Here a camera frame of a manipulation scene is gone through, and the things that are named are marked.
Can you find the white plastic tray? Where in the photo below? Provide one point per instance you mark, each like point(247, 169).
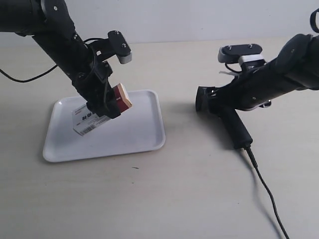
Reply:
point(139, 129)

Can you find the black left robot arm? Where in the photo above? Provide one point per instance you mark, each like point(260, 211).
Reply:
point(48, 22)

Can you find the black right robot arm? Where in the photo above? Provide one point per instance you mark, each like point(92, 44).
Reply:
point(296, 68)

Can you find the black handheld barcode scanner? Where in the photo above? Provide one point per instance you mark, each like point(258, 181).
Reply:
point(209, 100)

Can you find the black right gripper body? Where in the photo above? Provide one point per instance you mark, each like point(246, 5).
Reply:
point(255, 85)

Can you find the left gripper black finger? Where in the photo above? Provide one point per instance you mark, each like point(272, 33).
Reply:
point(110, 107)
point(93, 107)

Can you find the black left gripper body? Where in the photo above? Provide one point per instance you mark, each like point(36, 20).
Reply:
point(91, 84)

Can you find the white red medicine box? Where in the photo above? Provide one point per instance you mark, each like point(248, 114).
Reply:
point(84, 120)

